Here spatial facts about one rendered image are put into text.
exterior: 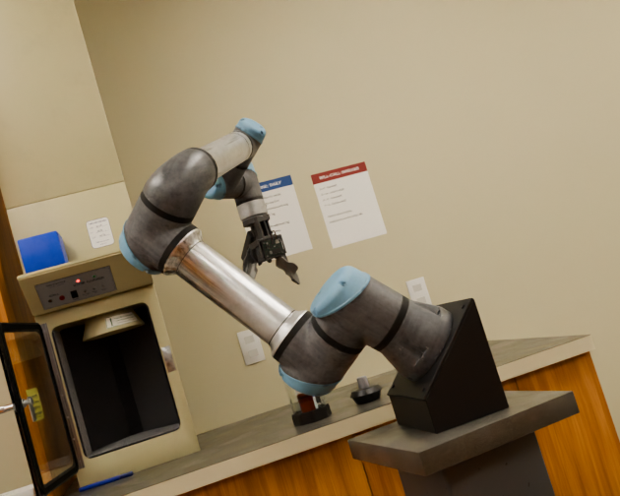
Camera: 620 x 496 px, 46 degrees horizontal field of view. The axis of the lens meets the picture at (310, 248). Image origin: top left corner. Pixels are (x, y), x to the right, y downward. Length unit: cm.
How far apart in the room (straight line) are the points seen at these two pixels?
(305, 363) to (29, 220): 100
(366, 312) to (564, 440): 88
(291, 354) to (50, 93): 114
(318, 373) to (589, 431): 92
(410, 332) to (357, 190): 134
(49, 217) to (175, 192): 73
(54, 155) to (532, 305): 174
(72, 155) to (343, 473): 112
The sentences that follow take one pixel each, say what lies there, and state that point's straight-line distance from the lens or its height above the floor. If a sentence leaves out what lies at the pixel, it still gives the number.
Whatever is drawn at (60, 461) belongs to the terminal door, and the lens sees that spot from 192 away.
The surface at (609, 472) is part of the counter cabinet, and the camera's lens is 212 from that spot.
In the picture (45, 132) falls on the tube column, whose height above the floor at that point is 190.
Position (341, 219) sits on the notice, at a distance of 258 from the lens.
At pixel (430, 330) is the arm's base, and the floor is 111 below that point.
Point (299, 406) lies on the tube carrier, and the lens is 189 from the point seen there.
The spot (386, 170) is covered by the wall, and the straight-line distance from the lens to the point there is 267.
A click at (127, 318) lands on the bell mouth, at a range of 207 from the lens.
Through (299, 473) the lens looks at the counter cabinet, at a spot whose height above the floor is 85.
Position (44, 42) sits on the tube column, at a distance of 224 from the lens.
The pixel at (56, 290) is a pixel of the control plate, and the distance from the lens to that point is 199.
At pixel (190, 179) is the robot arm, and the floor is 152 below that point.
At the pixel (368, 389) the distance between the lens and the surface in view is 193.
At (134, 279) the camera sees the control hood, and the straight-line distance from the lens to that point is 200.
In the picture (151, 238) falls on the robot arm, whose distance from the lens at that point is 145.
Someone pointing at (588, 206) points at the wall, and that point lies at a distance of 298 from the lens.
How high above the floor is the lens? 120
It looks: 5 degrees up
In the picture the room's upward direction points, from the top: 17 degrees counter-clockwise
